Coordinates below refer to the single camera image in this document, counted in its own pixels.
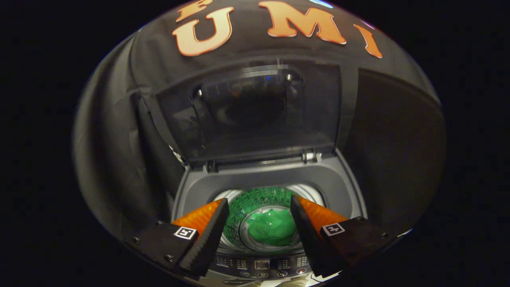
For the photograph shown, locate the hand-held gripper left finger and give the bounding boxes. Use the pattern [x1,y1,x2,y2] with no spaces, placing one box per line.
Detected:
[124,198,230,279]

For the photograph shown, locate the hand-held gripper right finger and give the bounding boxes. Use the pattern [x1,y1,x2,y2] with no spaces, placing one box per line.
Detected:
[290,195,399,278]

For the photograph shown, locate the green polo shirt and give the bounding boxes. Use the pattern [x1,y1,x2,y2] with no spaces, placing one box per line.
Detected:
[247,208,298,247]

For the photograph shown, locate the grey washing machine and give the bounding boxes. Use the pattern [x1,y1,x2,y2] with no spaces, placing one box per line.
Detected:
[171,149,369,286]

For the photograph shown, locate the dark glass washing machine lid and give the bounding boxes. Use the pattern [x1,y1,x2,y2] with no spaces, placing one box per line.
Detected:
[155,60,344,169]

